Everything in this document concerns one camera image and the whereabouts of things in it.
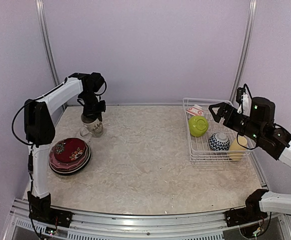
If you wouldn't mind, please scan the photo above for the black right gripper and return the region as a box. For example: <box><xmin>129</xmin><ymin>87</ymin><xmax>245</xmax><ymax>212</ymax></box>
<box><xmin>210</xmin><ymin>101</ymin><xmax>264</xmax><ymax>143</ymax></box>

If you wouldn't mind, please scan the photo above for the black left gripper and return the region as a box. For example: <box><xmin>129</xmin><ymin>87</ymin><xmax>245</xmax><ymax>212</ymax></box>
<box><xmin>80</xmin><ymin>90</ymin><xmax>107</xmax><ymax>122</ymax></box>

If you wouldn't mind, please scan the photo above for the white shell pattern mug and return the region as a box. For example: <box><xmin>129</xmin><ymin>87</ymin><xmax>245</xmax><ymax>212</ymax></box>
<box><xmin>79</xmin><ymin>113</ymin><xmax>104</xmax><ymax>138</ymax></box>

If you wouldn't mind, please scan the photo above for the red white floral bowl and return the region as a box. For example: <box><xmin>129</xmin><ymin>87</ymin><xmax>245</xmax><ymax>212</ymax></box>
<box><xmin>186</xmin><ymin>104</ymin><xmax>205</xmax><ymax>117</ymax></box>

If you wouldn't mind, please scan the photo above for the lime green bowl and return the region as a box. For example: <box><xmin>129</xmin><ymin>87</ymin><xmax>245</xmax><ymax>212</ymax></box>
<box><xmin>188</xmin><ymin>115</ymin><xmax>209</xmax><ymax>137</ymax></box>

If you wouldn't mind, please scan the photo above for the pale yellow cup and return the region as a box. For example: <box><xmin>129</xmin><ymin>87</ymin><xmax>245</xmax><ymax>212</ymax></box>
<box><xmin>228</xmin><ymin>135</ymin><xmax>248</xmax><ymax>161</ymax></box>

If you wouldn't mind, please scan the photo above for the dark red patterned plate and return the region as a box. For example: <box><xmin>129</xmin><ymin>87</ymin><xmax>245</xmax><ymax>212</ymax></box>
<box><xmin>52</xmin><ymin>137</ymin><xmax>87</xmax><ymax>163</ymax></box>

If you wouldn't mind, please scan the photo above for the pink polka dot plate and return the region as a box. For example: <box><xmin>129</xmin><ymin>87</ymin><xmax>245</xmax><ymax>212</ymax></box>
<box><xmin>48</xmin><ymin>137</ymin><xmax>92</xmax><ymax>176</ymax></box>

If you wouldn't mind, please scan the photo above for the black striped rim plate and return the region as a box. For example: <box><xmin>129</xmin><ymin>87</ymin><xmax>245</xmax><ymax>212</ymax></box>
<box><xmin>48</xmin><ymin>144</ymin><xmax>92</xmax><ymax>176</ymax></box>

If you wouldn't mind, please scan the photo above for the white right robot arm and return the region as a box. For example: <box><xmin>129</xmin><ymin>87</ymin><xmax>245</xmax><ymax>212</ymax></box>
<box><xmin>208</xmin><ymin>97</ymin><xmax>291</xmax><ymax>222</ymax></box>

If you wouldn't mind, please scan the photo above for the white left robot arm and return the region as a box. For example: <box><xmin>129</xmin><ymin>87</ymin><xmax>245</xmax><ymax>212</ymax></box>
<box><xmin>17</xmin><ymin>72</ymin><xmax>107</xmax><ymax>223</ymax></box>

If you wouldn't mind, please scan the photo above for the blue white patterned cup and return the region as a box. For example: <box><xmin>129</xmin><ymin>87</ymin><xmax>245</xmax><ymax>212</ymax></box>
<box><xmin>208</xmin><ymin>132</ymin><xmax>230</xmax><ymax>151</ymax></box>

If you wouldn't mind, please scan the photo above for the white wire dish rack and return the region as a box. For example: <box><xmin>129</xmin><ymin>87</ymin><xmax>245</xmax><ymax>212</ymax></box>
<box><xmin>182</xmin><ymin>97</ymin><xmax>253</xmax><ymax>164</ymax></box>

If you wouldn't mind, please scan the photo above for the right aluminium frame post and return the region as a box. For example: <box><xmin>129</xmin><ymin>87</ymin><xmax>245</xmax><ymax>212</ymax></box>
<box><xmin>230</xmin><ymin>0</ymin><xmax>257</xmax><ymax>103</ymax></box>

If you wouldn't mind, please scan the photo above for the aluminium frame post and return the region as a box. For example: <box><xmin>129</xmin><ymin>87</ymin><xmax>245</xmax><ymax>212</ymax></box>
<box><xmin>34</xmin><ymin>0</ymin><xmax>68</xmax><ymax>110</ymax></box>
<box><xmin>230</xmin><ymin>0</ymin><xmax>257</xmax><ymax>103</ymax></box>

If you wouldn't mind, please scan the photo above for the left aluminium frame post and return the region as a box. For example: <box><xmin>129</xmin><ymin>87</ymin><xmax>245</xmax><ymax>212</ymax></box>
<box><xmin>34</xmin><ymin>0</ymin><xmax>68</xmax><ymax>110</ymax></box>

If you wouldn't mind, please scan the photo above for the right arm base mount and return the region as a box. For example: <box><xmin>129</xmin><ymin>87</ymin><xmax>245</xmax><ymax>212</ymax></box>
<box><xmin>224</xmin><ymin>207</ymin><xmax>268</xmax><ymax>228</ymax></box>

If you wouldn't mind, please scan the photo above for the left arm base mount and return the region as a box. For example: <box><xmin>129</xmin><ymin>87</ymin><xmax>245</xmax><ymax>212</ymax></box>
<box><xmin>29</xmin><ymin>208</ymin><xmax>73</xmax><ymax>228</ymax></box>

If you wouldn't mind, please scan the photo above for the front aluminium rail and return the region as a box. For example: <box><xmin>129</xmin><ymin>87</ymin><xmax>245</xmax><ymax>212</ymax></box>
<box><xmin>1</xmin><ymin>199</ymin><xmax>291</xmax><ymax>240</ymax></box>

